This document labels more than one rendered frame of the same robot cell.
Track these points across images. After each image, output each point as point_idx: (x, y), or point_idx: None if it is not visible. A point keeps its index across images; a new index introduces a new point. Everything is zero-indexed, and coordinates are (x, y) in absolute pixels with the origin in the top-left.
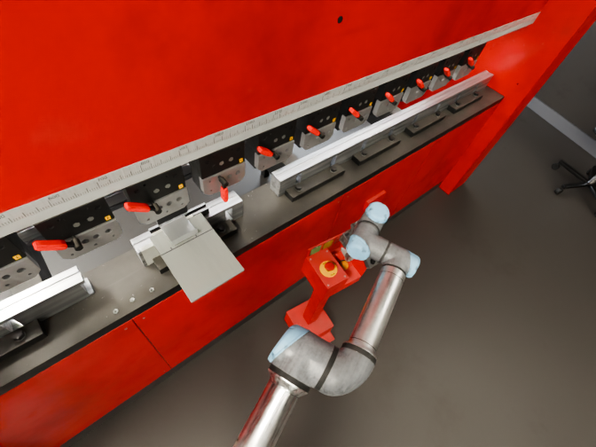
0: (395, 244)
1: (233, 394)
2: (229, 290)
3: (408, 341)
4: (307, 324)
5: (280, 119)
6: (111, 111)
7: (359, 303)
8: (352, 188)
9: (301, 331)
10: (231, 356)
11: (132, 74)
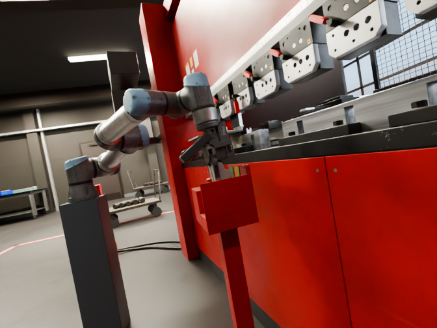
0: (157, 91)
1: (197, 321)
2: None
3: None
4: None
5: (260, 50)
6: (213, 55)
7: None
8: (337, 151)
9: (139, 124)
10: (231, 317)
11: (215, 40)
